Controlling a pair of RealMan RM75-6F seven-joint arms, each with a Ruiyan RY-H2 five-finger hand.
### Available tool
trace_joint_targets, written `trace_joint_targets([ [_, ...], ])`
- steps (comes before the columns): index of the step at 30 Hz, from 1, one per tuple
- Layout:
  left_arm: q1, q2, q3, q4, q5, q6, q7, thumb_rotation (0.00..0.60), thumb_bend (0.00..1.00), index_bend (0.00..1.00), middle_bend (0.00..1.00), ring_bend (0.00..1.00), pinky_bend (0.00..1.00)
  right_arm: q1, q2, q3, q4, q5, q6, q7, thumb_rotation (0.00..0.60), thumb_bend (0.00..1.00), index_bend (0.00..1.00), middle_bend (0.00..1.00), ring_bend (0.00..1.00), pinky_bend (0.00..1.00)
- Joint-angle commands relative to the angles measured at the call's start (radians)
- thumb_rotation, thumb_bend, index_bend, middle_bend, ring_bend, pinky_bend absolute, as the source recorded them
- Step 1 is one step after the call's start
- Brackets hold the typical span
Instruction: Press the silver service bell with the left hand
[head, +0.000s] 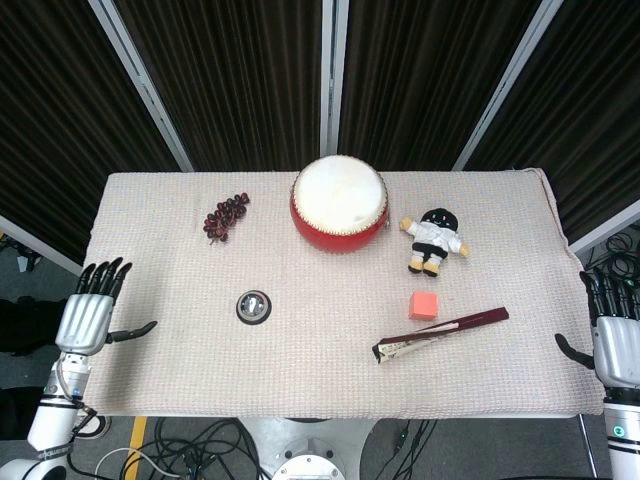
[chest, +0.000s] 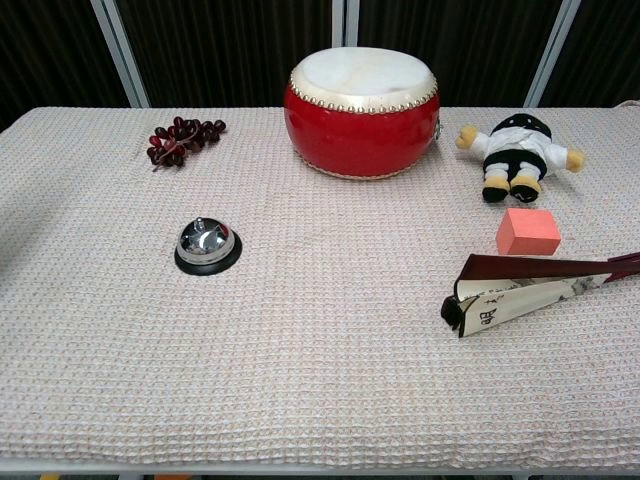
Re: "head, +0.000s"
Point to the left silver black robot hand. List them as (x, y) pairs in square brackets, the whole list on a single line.
[(84, 318)]

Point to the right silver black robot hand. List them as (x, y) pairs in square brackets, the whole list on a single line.
[(616, 345)]

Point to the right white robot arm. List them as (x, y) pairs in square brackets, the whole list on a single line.
[(623, 435)]

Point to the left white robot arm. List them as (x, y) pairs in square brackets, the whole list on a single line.
[(52, 410)]

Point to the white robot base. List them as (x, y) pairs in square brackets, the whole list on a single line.
[(310, 450)]

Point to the dark red grape bunch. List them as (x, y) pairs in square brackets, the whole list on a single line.
[(225, 216)]

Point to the folded dark red fan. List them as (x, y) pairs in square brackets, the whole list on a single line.
[(440, 331)]

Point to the orange pink cube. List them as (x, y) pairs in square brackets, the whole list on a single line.
[(424, 306)]

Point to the dark partition panel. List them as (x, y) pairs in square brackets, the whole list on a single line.
[(575, 110), (225, 80), (70, 120), (440, 75)]

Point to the plush doll white robe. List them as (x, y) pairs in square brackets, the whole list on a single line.
[(434, 239)]

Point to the beige woven tablecloth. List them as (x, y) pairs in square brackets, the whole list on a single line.
[(330, 300)]

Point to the red drum white skin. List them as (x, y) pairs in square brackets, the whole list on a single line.
[(339, 204)]

